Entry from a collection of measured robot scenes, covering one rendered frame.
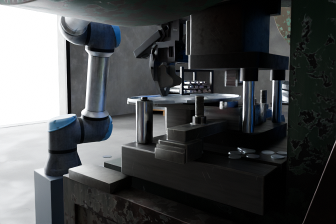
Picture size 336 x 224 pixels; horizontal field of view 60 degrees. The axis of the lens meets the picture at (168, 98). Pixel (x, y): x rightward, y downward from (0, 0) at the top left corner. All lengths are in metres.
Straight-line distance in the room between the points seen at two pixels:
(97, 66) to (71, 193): 0.63
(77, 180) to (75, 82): 5.23
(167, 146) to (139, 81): 6.51
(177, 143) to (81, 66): 5.50
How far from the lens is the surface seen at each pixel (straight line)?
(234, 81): 0.66
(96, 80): 1.23
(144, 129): 0.60
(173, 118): 0.73
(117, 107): 6.54
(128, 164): 0.60
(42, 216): 1.38
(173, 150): 0.48
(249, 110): 0.58
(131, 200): 0.56
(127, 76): 6.71
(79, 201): 0.69
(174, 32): 0.77
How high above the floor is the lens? 0.84
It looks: 4 degrees down
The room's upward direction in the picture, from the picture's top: straight up
